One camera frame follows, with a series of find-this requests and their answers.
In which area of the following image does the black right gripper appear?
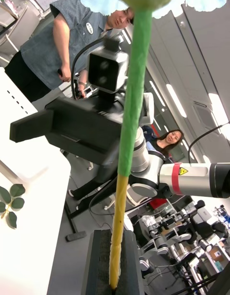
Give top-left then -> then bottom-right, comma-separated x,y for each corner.
9,96 -> 125,166

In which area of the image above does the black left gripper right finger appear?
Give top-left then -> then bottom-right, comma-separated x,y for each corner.
116,230 -> 145,295

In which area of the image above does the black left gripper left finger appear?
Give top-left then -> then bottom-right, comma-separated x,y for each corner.
81,229 -> 113,295

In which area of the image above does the pale blue artificial flower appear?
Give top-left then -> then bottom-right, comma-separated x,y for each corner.
71,0 -> 230,290

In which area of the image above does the person's right forearm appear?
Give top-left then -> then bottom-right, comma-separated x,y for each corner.
56,40 -> 72,68

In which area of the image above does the person's left hand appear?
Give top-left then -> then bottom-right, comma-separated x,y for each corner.
78,84 -> 88,98

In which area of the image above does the person's right hand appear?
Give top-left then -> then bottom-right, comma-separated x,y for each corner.
58,64 -> 72,83

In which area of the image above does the grey background robot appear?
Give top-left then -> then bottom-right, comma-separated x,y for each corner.
186,199 -> 230,250
134,213 -> 192,272

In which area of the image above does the five-leaf green twig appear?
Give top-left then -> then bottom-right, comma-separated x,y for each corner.
0,183 -> 26,230

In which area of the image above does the person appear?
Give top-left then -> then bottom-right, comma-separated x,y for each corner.
4,0 -> 135,103
143,128 -> 185,164

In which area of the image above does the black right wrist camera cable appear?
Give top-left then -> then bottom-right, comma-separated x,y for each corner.
70,37 -> 113,101

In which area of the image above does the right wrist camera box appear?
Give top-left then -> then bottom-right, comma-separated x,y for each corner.
86,37 -> 130,94

